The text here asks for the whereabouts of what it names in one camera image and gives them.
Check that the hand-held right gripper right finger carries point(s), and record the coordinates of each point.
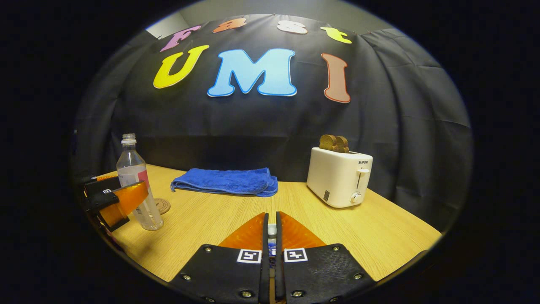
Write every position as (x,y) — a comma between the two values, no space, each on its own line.
(320,274)

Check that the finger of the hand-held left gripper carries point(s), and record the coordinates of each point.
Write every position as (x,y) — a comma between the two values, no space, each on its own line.
(126,202)
(98,184)

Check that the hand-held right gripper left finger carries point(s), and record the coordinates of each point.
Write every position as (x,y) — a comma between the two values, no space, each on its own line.
(228,274)

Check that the clear plastic water bottle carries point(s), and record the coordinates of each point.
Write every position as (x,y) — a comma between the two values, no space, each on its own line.
(131,166)

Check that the round brown coaster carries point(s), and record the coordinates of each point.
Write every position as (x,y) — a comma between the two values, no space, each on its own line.
(163,206)

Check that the blue folded towel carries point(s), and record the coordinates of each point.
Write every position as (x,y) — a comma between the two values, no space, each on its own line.
(228,180)

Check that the white toaster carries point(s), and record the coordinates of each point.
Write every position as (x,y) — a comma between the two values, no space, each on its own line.
(335,179)

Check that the brown bread slice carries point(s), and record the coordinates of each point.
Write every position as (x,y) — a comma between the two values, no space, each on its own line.
(342,144)
(327,142)

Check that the black backdrop cloth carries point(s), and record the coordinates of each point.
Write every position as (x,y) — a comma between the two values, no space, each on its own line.
(253,122)

